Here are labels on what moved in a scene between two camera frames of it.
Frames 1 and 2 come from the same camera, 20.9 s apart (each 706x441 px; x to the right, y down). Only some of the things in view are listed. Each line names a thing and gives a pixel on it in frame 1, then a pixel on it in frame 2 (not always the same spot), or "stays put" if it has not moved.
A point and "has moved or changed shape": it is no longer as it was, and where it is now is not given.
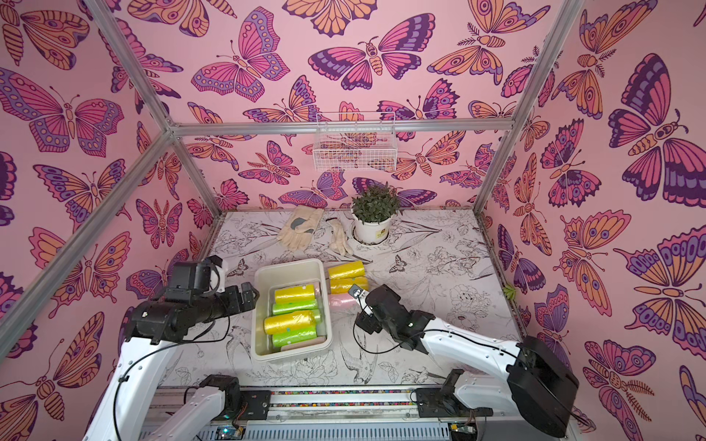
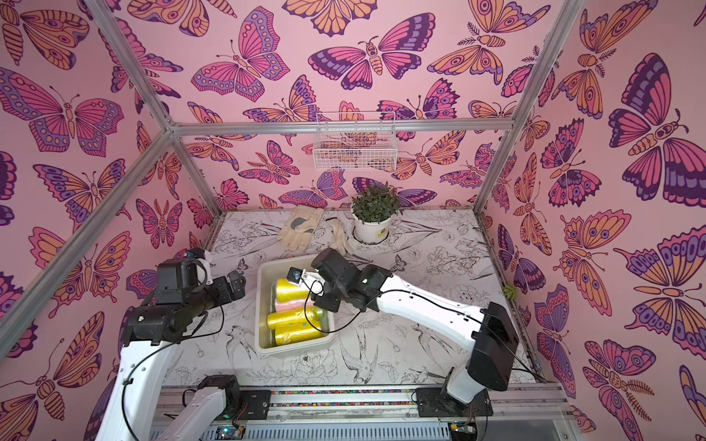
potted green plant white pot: (372, 211) stays put
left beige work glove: (299, 231) stays put
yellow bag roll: (343, 285) has moved or changed shape
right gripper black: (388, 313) to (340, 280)
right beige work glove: (339, 243) stays put
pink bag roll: (343, 302) has moved or changed shape
